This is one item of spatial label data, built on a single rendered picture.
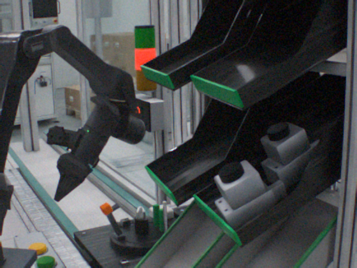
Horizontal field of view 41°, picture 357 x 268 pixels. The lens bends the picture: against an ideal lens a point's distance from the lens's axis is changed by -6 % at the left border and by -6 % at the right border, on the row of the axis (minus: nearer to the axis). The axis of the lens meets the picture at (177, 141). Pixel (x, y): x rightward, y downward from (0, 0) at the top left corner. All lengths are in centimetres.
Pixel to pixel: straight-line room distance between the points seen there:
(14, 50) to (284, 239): 50
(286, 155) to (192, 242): 30
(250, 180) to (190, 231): 31
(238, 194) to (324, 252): 15
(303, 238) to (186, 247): 23
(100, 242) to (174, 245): 27
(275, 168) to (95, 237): 59
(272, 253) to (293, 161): 16
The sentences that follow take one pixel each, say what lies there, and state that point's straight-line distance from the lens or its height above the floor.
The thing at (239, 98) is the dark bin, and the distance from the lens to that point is 52.
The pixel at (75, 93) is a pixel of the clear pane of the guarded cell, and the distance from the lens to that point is 236.
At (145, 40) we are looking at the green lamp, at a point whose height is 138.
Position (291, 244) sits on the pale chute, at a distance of 72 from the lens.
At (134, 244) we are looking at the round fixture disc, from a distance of 103.
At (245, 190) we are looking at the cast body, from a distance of 58.
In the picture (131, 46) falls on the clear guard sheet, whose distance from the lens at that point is 135.
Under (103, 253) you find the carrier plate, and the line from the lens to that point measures 105.
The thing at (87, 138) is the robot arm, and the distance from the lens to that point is 97.
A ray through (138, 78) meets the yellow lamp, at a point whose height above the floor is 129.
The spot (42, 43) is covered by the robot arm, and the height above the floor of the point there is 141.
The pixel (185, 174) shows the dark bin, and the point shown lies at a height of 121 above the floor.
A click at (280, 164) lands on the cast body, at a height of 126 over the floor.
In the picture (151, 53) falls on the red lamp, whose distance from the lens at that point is 118.
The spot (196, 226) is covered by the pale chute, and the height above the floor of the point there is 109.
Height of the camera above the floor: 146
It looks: 15 degrees down
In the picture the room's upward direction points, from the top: 2 degrees counter-clockwise
